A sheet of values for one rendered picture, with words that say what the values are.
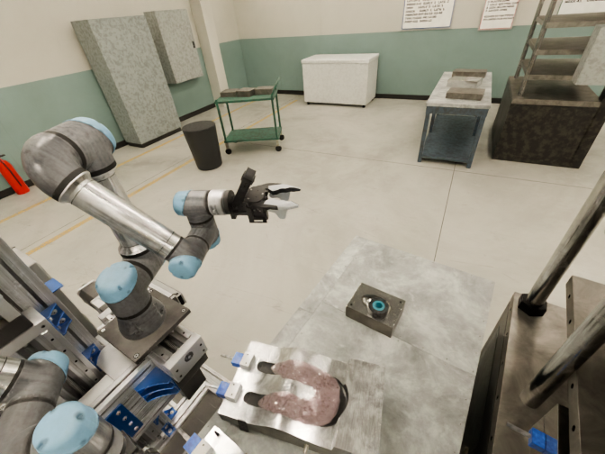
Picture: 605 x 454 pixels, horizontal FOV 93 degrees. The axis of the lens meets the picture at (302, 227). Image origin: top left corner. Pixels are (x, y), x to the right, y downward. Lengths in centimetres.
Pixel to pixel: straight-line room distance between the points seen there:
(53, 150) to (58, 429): 55
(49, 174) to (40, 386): 43
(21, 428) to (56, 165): 51
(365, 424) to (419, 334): 45
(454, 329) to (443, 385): 25
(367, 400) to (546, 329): 82
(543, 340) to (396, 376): 60
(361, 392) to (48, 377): 79
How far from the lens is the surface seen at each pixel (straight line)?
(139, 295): 106
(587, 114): 476
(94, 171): 95
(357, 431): 101
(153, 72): 647
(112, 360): 128
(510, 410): 129
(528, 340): 148
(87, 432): 70
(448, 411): 120
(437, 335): 133
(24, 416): 78
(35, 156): 87
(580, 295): 134
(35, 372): 81
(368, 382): 106
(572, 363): 110
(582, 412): 107
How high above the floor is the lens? 187
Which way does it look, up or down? 37 degrees down
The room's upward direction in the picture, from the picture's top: 6 degrees counter-clockwise
